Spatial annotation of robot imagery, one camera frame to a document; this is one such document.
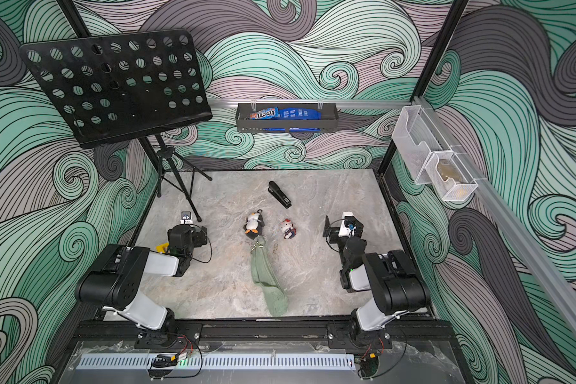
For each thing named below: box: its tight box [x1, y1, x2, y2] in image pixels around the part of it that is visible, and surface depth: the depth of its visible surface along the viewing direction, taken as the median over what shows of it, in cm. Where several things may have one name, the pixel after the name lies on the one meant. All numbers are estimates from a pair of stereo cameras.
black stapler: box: [268, 180, 292, 209], surface depth 109 cm
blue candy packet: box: [249, 106, 321, 120], surface depth 94 cm
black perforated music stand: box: [18, 28, 213, 223], surface depth 66 cm
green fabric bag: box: [250, 235, 289, 317], surface depth 77 cm
